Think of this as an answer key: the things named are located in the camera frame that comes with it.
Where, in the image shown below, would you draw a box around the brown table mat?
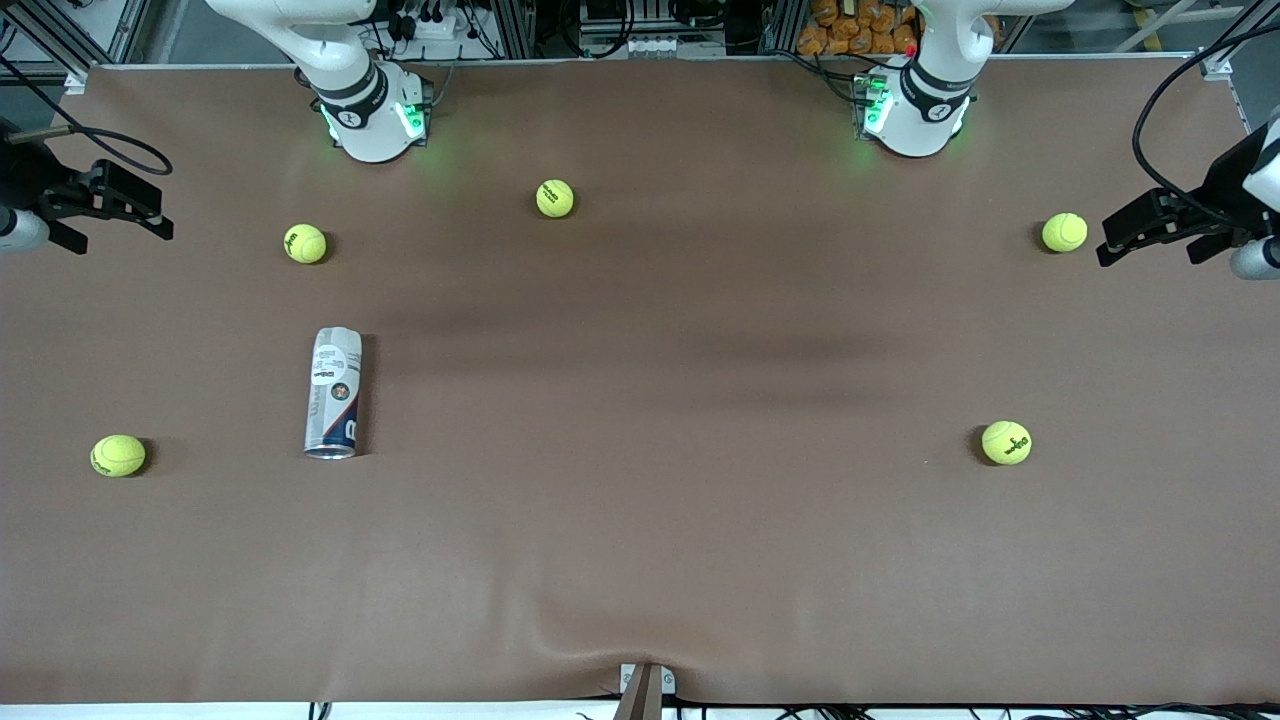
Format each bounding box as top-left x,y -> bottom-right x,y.
0,55 -> 1280,706

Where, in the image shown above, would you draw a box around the white power strip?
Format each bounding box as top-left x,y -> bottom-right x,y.
385,12 -> 457,43

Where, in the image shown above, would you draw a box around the aluminium frame strut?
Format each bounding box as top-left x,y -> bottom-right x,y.
490,0 -> 538,59
760,0 -> 803,56

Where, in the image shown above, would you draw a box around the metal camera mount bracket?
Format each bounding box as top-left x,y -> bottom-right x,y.
612,662 -> 677,720

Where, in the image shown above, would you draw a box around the green lit base box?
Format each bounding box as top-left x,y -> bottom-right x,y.
853,72 -> 893,139
398,78 -> 434,141

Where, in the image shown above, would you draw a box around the orange bagged items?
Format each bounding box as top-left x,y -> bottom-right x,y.
798,0 -> 921,57

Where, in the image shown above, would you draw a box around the clear tennis ball can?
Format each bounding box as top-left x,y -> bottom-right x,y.
304,326 -> 363,460

